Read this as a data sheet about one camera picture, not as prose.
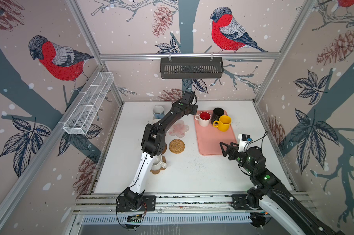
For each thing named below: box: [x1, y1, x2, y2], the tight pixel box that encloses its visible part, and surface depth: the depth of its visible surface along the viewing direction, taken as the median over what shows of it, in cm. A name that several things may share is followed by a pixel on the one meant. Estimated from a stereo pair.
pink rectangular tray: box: [194, 110, 237, 156], surface depth 103 cm
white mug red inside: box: [194, 111, 212, 127], surface depth 105 cm
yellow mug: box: [212, 115, 232, 132], surface depth 102 cm
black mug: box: [211, 107, 225, 125], surface depth 105 cm
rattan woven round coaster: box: [168, 139, 186, 155], surface depth 97 cm
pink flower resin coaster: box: [168, 119, 190, 139], surface depth 106 cm
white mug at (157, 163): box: [151, 154, 168, 171], surface depth 80 cm
